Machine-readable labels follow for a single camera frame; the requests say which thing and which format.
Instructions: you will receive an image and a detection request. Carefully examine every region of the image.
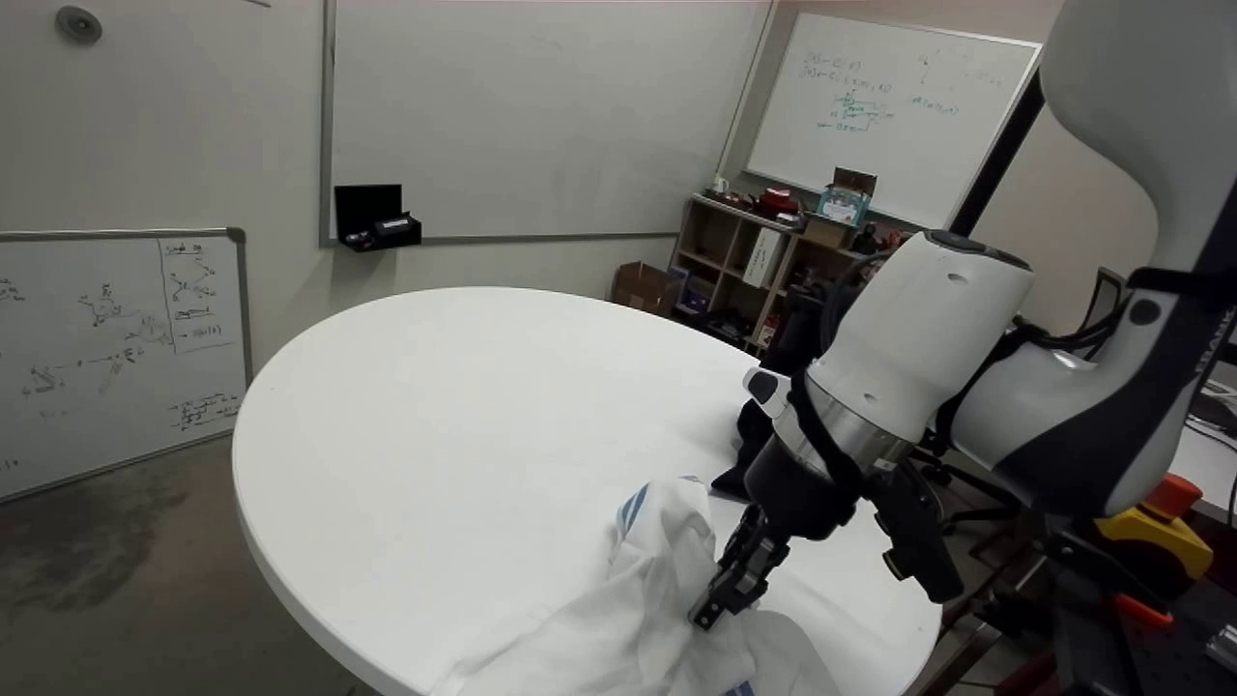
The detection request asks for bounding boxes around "red item on shelf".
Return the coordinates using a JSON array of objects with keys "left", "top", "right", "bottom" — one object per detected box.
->
[{"left": 754, "top": 186, "right": 805, "bottom": 221}]

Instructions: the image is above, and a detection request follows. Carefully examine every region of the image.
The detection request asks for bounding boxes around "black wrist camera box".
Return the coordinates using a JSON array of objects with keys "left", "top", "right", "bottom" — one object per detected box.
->
[{"left": 872, "top": 455, "right": 967, "bottom": 606}]

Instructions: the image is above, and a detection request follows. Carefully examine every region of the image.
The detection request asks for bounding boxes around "wooden shelf unit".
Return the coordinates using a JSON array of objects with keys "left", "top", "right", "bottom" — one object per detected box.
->
[{"left": 671, "top": 190, "right": 905, "bottom": 357}]

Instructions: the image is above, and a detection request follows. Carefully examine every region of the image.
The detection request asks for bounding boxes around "orange handle clamp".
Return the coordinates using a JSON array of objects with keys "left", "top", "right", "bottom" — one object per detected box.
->
[{"left": 1109, "top": 590, "right": 1178, "bottom": 639}]

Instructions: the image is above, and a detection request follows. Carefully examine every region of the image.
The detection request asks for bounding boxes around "yellow emergency stop box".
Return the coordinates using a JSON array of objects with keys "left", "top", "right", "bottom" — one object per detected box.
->
[{"left": 1096, "top": 468, "right": 1219, "bottom": 584}]

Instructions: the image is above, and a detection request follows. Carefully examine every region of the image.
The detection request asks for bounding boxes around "black marker box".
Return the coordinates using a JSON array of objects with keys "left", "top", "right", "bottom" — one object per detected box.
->
[{"left": 333, "top": 181, "right": 427, "bottom": 255}]

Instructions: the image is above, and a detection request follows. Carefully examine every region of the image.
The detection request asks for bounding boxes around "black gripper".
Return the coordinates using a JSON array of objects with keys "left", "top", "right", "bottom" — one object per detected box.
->
[{"left": 694, "top": 429, "right": 866, "bottom": 636}]

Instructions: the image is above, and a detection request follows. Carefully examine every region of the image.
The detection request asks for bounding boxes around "low whiteboard with black scribbles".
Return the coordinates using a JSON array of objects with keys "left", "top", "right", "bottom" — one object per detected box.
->
[{"left": 0, "top": 223, "right": 257, "bottom": 501}]

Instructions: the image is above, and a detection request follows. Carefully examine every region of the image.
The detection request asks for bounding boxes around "round wall sensor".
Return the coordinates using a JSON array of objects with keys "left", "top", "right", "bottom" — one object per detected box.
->
[{"left": 49, "top": 5, "right": 110, "bottom": 52}]

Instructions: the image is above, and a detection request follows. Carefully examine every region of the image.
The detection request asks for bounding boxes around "white blue-striped tea towel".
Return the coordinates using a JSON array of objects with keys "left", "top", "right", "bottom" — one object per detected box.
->
[{"left": 439, "top": 474, "right": 844, "bottom": 696}]

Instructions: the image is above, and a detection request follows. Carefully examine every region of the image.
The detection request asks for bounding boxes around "whiteboard with green writing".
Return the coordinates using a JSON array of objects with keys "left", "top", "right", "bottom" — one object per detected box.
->
[{"left": 747, "top": 13, "right": 1043, "bottom": 232}]

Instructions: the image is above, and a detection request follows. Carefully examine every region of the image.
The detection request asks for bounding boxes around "white desk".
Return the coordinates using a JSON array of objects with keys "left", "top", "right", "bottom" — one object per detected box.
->
[{"left": 1170, "top": 383, "right": 1237, "bottom": 516}]

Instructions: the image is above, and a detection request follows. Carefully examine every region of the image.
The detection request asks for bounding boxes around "large blank wall whiteboard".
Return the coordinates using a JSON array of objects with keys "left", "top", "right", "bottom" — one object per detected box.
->
[{"left": 323, "top": 0, "right": 776, "bottom": 248}]

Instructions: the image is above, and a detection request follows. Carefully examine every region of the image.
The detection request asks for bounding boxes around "blue picture box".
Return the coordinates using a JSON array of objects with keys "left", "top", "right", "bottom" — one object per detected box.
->
[{"left": 815, "top": 181, "right": 879, "bottom": 232}]

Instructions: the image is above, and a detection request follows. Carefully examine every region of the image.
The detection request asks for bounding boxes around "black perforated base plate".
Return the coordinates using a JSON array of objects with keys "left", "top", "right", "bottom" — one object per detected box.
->
[{"left": 1042, "top": 525, "right": 1237, "bottom": 696}]

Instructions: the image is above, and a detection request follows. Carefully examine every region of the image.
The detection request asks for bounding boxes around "black cloth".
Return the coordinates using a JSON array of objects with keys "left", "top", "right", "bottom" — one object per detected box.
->
[{"left": 708, "top": 286, "right": 844, "bottom": 508}]

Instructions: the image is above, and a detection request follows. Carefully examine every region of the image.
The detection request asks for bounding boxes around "brown box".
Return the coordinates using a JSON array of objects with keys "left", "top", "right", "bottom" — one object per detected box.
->
[{"left": 611, "top": 260, "right": 680, "bottom": 321}]

